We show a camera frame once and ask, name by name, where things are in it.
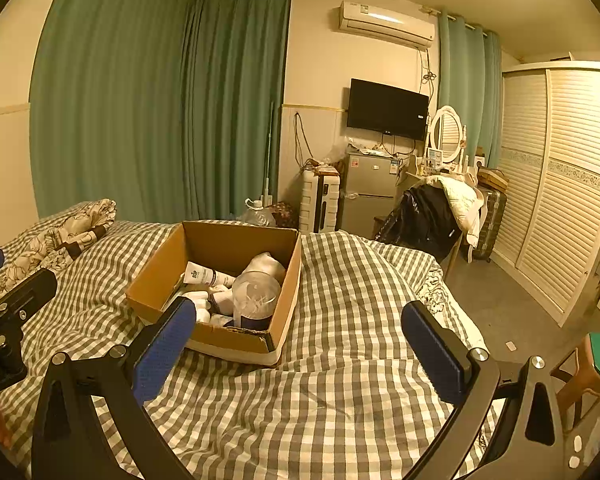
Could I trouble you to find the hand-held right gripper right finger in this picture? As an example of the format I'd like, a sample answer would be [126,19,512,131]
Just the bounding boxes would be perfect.
[401,301,566,480]

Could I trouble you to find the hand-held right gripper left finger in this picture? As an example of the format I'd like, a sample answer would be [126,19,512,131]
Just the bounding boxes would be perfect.
[31,296,198,480]

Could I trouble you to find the white socks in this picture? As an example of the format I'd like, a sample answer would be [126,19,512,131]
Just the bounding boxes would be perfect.
[182,285,237,328]

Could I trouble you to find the white cream tube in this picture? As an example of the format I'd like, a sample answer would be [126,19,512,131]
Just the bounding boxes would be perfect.
[182,261,238,289]

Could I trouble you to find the clear cotton swab container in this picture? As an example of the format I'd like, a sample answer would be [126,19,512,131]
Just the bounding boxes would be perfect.
[231,270,282,332]

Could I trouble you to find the brown cardboard box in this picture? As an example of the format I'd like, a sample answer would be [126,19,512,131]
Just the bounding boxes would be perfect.
[126,220,302,367]

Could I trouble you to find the pale cloth bundle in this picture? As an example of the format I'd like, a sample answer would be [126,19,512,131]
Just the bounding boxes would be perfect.
[247,252,287,282]

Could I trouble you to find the floral quilt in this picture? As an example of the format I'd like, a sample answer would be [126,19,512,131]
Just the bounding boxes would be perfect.
[0,199,117,311]

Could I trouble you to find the floral white bed sheet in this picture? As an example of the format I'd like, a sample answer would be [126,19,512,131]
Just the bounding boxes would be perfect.
[415,260,482,356]

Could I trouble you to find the grey checked blanket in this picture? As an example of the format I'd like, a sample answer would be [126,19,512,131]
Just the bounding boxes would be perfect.
[0,220,496,480]

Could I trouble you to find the black jacket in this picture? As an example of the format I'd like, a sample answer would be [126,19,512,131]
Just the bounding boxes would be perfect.
[375,185,462,261]

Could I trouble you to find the brown checked suitcase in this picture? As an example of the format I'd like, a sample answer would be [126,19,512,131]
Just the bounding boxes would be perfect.
[467,187,508,263]

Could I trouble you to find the white padded jacket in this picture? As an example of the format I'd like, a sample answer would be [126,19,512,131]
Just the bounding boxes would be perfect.
[425,175,482,248]

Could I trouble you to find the clear water jug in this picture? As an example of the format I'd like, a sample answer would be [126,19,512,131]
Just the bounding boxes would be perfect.
[237,198,277,228]

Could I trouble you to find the silver small fridge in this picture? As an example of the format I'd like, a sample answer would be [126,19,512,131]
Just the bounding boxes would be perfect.
[339,152,398,235]

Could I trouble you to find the dark red bag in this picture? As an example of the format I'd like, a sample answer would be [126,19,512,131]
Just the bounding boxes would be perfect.
[270,202,300,231]

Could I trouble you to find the white ribbed suitcase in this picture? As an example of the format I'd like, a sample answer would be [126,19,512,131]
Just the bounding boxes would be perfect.
[300,169,342,233]

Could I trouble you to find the wide green curtain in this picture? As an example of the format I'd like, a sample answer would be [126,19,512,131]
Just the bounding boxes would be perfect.
[30,0,194,221]

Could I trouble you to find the white louvred wardrobe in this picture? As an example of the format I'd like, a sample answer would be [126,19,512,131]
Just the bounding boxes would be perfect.
[490,60,600,328]

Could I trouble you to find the oval white vanity mirror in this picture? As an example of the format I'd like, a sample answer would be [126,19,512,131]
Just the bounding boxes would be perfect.
[429,106,467,163]

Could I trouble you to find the white mop pole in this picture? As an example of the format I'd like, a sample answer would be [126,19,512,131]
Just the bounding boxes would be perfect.
[262,102,276,206]

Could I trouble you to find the pale green window curtain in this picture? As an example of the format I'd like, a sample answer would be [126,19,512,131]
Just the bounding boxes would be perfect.
[482,30,504,167]
[437,10,487,161]

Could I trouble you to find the narrow green curtain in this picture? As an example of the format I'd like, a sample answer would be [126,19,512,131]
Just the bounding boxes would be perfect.
[182,0,292,222]

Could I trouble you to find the white air conditioner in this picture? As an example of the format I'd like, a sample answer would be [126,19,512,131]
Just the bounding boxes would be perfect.
[337,1,437,51]

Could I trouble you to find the black wall television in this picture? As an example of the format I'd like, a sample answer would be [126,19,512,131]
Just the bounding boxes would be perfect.
[347,78,430,142]

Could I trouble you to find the black wall cable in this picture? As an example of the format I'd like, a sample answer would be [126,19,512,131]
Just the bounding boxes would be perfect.
[292,112,316,171]

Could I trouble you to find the air conditioner cable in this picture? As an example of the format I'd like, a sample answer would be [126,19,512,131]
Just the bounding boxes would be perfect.
[420,49,438,84]

